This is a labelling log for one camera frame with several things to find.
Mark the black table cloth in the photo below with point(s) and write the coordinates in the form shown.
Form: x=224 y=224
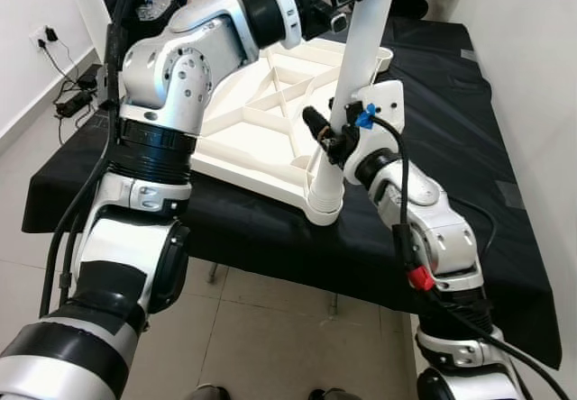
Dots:
x=315 y=247

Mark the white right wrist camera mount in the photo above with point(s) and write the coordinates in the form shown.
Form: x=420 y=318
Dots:
x=383 y=103

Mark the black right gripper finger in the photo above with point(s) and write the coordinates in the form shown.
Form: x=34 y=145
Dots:
x=317 y=125

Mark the tan rubber band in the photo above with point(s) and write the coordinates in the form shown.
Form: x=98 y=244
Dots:
x=322 y=134

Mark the clear tape small patch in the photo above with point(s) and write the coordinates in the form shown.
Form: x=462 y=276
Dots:
x=468 y=55
x=509 y=195

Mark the white plastic table top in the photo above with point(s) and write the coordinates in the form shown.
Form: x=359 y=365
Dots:
x=261 y=121

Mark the black wall plug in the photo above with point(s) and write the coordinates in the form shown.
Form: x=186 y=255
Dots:
x=50 y=32

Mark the clear plastic wrap bundle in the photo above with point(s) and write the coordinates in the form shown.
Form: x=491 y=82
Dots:
x=156 y=4

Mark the black power strip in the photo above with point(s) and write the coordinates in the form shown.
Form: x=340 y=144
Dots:
x=75 y=104

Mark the black power adapter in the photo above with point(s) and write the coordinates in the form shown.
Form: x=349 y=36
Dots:
x=88 y=77

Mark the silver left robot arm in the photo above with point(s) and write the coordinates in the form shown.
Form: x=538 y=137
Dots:
x=162 y=76

